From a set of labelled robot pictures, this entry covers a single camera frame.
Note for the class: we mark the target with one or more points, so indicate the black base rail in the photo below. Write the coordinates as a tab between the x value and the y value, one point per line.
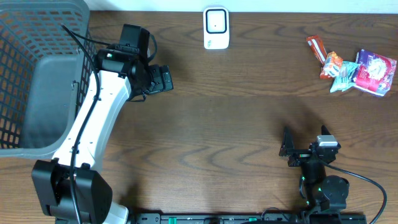
156	218

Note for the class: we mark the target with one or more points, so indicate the orange snack bar wrapper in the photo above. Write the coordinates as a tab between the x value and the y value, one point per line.
317	47

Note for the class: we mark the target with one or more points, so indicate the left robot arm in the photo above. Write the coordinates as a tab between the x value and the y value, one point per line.
70	187

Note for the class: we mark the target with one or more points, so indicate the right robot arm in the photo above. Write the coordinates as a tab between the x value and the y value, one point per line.
325	194

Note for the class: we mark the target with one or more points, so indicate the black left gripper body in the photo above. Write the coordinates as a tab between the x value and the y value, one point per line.
166	79

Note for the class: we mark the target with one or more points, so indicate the white barcode scanner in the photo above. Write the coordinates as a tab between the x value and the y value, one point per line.
216	34

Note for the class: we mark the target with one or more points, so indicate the purple red tissue pack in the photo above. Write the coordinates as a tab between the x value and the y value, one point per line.
374	74

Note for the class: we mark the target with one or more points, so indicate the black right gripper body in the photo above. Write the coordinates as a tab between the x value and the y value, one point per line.
302	154

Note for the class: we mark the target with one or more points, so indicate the grey plastic mesh basket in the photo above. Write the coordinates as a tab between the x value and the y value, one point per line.
45	46

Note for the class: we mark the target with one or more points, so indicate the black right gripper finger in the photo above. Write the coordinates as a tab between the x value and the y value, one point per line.
324	130
287	142

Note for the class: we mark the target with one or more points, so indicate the teal snack wrapper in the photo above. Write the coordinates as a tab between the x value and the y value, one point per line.
344	80

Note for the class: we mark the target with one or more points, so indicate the small orange box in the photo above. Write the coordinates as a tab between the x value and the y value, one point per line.
333	64

